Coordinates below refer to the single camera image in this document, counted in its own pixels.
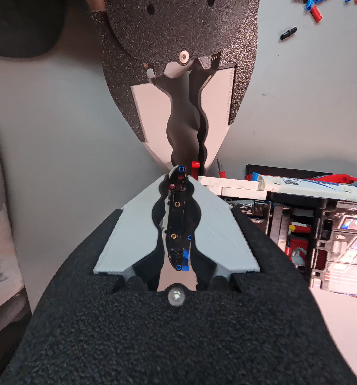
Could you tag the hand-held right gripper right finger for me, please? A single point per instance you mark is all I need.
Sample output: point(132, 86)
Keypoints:
point(223, 237)

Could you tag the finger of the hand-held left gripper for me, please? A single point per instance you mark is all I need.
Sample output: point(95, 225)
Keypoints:
point(217, 99)
point(151, 114)

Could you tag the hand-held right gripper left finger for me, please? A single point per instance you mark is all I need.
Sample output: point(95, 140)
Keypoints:
point(130, 237)

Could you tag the black brick bumper assembly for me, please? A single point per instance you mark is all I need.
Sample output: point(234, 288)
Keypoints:
point(175, 210)

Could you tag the brick race car model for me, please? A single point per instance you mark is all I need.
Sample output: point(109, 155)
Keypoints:
point(316, 234)

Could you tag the black brick connector pin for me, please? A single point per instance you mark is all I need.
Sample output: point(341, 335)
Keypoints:
point(288, 33)

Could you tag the red brick pin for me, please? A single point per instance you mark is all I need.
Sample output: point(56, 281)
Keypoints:
point(316, 13)

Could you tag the person's upper body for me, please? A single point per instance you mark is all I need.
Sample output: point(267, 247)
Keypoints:
point(1, 210)

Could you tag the blue brick pin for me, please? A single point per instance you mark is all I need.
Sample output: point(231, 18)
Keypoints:
point(310, 3)

